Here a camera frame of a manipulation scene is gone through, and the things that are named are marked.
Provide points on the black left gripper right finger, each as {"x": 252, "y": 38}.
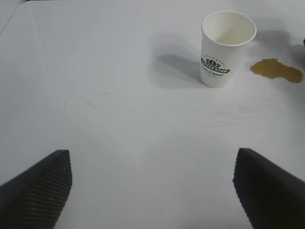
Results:
{"x": 271, "y": 198}

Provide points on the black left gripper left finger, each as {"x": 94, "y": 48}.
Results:
{"x": 35, "y": 198}

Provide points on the brown coffee spill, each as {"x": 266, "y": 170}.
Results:
{"x": 276, "y": 71}

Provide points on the white paper coffee cup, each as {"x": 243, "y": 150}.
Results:
{"x": 216, "y": 52}

